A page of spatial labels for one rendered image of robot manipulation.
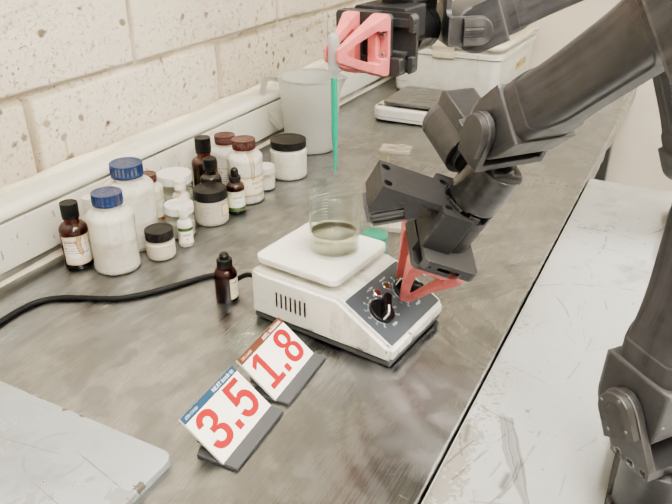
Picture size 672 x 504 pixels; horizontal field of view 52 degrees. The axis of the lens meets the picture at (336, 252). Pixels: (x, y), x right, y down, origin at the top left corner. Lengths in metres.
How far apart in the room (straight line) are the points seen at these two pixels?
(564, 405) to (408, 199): 0.27
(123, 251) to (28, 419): 0.31
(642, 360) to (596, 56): 0.23
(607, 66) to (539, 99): 0.08
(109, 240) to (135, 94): 0.32
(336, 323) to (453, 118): 0.26
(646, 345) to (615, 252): 0.55
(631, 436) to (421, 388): 0.26
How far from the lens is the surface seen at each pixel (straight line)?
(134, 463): 0.69
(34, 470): 0.71
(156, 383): 0.79
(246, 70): 1.47
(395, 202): 0.70
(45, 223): 1.06
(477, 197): 0.71
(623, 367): 0.58
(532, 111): 0.62
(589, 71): 0.57
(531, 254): 1.06
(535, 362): 0.83
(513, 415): 0.75
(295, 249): 0.84
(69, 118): 1.12
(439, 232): 0.72
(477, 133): 0.65
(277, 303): 0.84
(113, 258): 1.00
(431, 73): 1.86
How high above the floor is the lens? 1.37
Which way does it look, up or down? 28 degrees down
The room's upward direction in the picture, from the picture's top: straight up
